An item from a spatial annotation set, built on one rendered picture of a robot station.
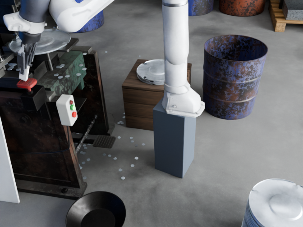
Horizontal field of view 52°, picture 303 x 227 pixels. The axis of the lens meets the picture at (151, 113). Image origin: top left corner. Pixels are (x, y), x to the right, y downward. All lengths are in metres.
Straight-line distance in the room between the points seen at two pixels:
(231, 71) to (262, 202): 0.94
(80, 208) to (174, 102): 0.74
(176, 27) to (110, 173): 0.97
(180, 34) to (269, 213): 0.82
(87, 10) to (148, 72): 1.03
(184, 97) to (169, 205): 0.59
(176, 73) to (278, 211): 0.73
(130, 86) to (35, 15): 0.99
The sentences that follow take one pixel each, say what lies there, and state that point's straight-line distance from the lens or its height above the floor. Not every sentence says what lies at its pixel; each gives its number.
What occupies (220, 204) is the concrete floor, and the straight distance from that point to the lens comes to 1.75.
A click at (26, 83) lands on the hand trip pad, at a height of 0.76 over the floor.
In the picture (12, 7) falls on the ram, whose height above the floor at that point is 0.97.
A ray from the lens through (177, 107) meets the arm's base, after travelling 1.55.
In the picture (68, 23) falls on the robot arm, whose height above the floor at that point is 1.03.
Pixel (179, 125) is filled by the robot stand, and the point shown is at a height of 0.39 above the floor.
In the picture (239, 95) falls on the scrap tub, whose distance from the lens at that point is 2.16.
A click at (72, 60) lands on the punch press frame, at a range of 1.71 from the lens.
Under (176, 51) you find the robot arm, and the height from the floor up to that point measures 0.81.
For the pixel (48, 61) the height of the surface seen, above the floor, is 0.70.
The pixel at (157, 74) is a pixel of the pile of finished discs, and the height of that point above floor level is 0.38.
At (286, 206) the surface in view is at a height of 0.31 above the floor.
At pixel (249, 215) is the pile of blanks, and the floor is 0.28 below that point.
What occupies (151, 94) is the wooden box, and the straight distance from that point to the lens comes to 1.97.
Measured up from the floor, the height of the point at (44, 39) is 0.79.
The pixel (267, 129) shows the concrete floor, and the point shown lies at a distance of 2.27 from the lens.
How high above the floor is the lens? 1.39
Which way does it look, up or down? 37 degrees down
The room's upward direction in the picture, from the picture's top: 3 degrees counter-clockwise
